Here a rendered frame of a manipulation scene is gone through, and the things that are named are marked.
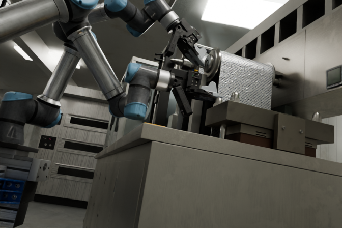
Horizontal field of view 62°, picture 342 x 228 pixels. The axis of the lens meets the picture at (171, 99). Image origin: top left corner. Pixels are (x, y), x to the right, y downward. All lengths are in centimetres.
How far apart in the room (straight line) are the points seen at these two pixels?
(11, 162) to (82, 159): 460
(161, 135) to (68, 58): 86
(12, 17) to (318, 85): 100
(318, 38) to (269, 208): 68
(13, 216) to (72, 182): 462
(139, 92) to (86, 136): 502
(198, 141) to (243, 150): 13
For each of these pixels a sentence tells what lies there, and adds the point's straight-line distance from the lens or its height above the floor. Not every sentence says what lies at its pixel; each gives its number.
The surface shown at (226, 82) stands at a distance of 112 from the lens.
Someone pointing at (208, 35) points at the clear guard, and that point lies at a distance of 201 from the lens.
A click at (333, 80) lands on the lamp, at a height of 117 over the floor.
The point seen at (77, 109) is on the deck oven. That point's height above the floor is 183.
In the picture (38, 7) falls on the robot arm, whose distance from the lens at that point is 92.
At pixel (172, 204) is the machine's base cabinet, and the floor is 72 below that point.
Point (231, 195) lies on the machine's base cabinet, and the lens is 79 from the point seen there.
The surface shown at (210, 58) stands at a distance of 116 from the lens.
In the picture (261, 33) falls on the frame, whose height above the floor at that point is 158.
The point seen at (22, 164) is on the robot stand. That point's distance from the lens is 133.
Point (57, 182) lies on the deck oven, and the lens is 600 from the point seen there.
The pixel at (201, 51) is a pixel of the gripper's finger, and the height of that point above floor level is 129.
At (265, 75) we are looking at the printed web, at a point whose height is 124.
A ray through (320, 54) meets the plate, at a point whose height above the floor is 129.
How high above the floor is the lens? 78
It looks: 15 degrees up
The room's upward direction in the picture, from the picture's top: 9 degrees clockwise
